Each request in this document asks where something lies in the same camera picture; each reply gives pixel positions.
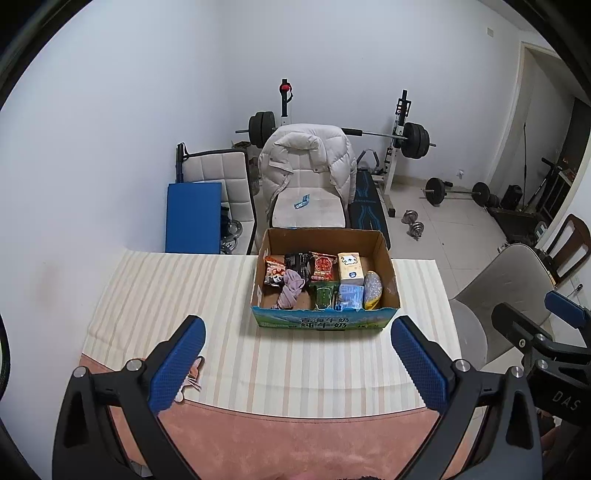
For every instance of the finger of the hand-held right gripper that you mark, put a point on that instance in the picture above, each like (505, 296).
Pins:
(568, 308)
(512, 321)

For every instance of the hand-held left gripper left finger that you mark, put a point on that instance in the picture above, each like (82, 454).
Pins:
(178, 364)

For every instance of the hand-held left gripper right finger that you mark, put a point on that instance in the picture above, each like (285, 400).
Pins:
(418, 364)

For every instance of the yellow mesh pouch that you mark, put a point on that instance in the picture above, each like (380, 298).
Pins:
(371, 288)

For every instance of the blue tissue packet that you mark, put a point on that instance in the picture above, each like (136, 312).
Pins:
(349, 297)

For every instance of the cardboard box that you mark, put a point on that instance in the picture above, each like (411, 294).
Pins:
(323, 321)

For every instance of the green snack packet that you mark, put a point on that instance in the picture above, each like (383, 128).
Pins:
(323, 297)

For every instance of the yellow white tissue packet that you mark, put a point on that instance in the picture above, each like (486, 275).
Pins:
(351, 267)

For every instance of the orange panda snack packet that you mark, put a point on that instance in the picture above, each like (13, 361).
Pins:
(275, 272)

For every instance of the purple sock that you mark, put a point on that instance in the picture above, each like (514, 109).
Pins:
(291, 290)

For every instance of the red snack packet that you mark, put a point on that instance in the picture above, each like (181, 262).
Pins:
(323, 267)

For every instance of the black snack packet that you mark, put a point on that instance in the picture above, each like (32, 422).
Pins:
(298, 263)

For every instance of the grey shell chair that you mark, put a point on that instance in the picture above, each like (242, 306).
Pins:
(508, 286)

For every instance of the brown wooden chair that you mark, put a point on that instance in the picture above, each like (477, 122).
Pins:
(572, 240)

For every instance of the black speaker box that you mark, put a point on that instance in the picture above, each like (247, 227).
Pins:
(511, 197)

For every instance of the black exercise machine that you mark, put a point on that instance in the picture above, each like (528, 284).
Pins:
(549, 184)

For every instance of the chrome dumbbell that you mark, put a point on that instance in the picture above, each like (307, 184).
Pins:
(409, 217)
(416, 230)

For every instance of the chrome weight plates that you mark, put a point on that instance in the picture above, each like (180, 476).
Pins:
(231, 235)

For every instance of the blue folded mat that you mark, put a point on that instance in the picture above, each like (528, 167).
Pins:
(194, 217)

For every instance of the black barbell with short bar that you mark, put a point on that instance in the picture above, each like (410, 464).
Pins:
(434, 189)

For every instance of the thin black stick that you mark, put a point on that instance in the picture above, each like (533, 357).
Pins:
(525, 157)

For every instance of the black weight bench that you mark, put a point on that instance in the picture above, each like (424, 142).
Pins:
(364, 198)

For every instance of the white padded chair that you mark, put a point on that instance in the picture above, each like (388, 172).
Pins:
(318, 203)
(217, 170)

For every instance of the small blue packet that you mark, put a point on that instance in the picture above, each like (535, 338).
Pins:
(301, 201)

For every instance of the white bench press rack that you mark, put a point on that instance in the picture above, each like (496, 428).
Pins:
(390, 161)

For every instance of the black metal stand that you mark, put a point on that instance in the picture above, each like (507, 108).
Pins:
(181, 161)

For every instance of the black barbell with long bar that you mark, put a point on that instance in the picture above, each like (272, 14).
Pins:
(415, 141)

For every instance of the white puffer jacket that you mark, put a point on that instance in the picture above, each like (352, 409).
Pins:
(300, 143)

